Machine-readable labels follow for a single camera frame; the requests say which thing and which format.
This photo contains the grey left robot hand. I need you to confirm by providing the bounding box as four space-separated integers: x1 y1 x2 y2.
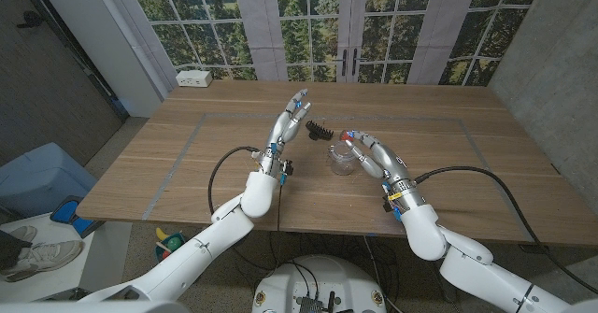
261 88 313 159

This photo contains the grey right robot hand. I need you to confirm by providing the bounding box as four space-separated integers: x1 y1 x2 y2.
344 129 413 187

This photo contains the black hair claw clip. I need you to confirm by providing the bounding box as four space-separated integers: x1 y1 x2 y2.
306 120 334 142

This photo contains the clear glass hinged jar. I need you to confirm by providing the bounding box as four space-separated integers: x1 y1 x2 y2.
326 139 360 177

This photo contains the white robot shoulder bar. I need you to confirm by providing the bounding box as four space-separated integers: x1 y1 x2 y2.
0 300 188 313

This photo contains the white power strip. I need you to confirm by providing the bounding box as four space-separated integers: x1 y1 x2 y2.
175 69 213 89

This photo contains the printed window forest backdrop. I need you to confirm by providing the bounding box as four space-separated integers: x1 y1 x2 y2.
100 0 548 88

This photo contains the white round robot torso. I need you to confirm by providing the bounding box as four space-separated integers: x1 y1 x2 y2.
250 254 388 313

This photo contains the basket of colourful toys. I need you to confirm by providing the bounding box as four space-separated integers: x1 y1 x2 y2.
155 227 187 262

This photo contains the blue grey plastic bin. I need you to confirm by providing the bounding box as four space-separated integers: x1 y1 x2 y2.
0 142 98 219

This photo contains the white floor platform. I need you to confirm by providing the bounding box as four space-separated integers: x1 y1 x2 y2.
0 212 133 303

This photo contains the grey white sneaker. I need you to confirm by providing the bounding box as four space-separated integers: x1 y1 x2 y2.
0 240 85 284
7 225 38 244

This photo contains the person dark trouser leg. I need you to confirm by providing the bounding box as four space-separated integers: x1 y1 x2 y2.
0 242 32 270

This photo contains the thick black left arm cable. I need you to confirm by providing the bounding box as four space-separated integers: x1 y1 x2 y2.
207 145 263 216

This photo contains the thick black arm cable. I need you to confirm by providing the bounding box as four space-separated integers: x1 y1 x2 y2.
414 165 598 295
207 145 263 216

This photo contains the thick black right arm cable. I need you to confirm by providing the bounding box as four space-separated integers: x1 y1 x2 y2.
414 165 598 295

